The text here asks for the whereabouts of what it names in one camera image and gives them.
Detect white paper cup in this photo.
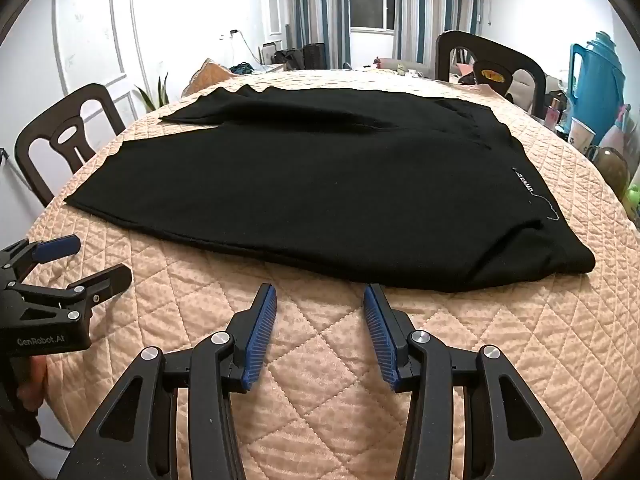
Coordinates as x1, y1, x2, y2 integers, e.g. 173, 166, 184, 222
569, 118, 597, 150

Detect striped curtain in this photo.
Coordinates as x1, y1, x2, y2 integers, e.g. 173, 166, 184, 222
286, 0, 351, 68
392, 0, 481, 66

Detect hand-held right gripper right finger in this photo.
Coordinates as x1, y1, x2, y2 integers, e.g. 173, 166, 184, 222
362, 284, 583, 480

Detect black pants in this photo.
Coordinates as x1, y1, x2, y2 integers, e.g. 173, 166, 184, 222
64, 85, 597, 295

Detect person's left hand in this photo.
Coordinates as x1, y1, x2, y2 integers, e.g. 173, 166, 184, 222
16, 357, 49, 412

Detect dark wooden chair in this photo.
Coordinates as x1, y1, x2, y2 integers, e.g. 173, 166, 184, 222
435, 30, 547, 118
14, 83, 127, 207

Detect tan cushion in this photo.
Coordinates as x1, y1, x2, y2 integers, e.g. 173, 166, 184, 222
181, 58, 236, 96

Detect peach quilted blanket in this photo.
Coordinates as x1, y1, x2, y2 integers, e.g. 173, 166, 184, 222
22, 67, 640, 480

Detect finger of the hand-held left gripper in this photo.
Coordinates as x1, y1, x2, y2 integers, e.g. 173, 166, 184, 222
0, 234, 82, 283
2, 263, 133, 323

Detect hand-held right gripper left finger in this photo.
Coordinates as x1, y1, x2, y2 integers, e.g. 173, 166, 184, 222
60, 284, 278, 480

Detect green potted plant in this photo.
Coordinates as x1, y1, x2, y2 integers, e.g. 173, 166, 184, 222
134, 74, 171, 116

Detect blue thermos jug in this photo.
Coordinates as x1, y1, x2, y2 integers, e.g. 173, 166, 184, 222
570, 31, 627, 133

